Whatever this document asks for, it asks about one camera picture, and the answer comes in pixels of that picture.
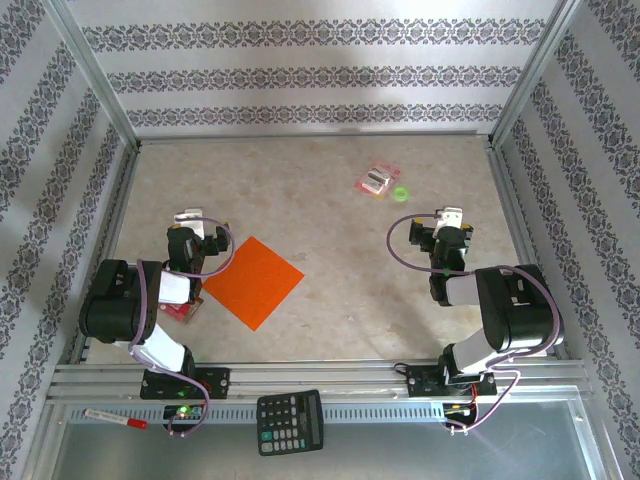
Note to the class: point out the red packet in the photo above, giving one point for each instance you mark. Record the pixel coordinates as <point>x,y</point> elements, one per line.
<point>182,312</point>

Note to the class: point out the orange paper sheet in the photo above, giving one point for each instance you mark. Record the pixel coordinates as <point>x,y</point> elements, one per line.
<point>255,287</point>

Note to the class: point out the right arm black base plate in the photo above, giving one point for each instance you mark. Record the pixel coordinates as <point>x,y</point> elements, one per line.
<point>422,382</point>

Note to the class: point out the aluminium frame post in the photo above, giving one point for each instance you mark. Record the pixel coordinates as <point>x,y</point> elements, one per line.
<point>532,70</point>
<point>90,70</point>

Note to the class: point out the black calculator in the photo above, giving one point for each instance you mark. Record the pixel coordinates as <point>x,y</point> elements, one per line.
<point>290,422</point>

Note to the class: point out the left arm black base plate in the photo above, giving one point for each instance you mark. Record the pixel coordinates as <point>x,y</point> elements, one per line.
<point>217,382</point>

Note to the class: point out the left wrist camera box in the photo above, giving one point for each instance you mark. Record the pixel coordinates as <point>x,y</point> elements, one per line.
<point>190,222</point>

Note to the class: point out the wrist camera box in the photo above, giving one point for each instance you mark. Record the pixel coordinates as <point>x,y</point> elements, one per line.
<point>450,220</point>
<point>190,222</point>

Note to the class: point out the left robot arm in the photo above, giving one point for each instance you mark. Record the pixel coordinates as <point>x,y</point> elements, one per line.
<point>110,300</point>

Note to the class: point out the white marker with red cap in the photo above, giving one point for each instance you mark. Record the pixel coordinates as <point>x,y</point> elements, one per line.
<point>112,418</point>

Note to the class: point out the aluminium side rail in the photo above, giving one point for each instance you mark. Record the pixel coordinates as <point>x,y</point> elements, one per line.
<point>120,200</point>
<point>510,200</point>

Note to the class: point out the grey metal sheet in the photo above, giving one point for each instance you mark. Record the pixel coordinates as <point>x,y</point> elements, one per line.
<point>400,450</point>

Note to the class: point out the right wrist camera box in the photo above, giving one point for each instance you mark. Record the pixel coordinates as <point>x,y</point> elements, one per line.
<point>450,220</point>

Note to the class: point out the aluminium rear rail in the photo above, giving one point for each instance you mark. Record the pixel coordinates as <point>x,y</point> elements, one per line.
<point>300,137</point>

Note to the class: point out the pink battery blister pack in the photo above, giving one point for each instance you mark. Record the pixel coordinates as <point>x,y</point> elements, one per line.
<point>377,179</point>

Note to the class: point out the aluminium mounting rail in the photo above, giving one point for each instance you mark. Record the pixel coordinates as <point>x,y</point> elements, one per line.
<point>325,375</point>

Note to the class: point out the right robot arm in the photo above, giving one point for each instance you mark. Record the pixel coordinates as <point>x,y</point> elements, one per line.
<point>515,310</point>

